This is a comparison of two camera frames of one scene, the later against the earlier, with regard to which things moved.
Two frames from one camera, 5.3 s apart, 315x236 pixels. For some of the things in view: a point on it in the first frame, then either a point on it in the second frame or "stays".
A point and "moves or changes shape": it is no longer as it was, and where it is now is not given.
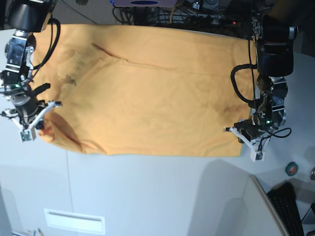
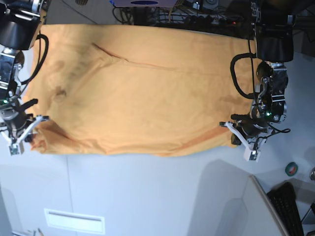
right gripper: [248, 128] → [251, 127]
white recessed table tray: [68, 221] stays
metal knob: [312, 175] stays
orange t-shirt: [134, 90] moves or changes shape
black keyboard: [283, 197] stays
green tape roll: [291, 168] stays
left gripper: [28, 103] → [15, 118]
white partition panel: [263, 219] stays
